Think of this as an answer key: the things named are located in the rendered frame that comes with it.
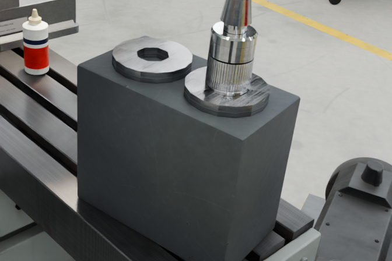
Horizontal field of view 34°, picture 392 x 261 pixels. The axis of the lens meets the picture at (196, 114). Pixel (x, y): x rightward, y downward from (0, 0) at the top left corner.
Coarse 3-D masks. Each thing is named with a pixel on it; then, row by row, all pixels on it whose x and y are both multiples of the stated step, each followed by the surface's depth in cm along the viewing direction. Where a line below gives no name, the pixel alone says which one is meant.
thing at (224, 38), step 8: (216, 24) 64; (216, 32) 62; (224, 32) 63; (248, 32) 63; (256, 32) 63; (216, 40) 62; (224, 40) 62; (232, 40) 62; (240, 40) 62; (248, 40) 62; (256, 40) 63; (240, 48) 62
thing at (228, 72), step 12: (216, 48) 63; (228, 48) 62; (252, 48) 63; (216, 60) 63; (228, 60) 63; (240, 60) 63; (252, 60) 64; (216, 72) 64; (228, 72) 63; (240, 72) 64; (216, 84) 64; (228, 84) 64; (240, 84) 64
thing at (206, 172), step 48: (144, 48) 73; (96, 96) 70; (144, 96) 66; (192, 96) 64; (240, 96) 65; (288, 96) 68; (96, 144) 74; (144, 144) 69; (192, 144) 64; (240, 144) 61; (288, 144) 71; (96, 192) 77; (144, 192) 72; (192, 192) 67; (240, 192) 64; (192, 240) 70; (240, 240) 70
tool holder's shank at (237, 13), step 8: (232, 0) 61; (240, 0) 61; (248, 0) 61; (224, 8) 62; (232, 8) 61; (240, 8) 61; (248, 8) 61; (224, 16) 62; (232, 16) 61; (240, 16) 61; (248, 16) 62; (224, 24) 63; (232, 24) 62; (240, 24) 62; (248, 24) 62; (232, 32) 62; (240, 32) 62
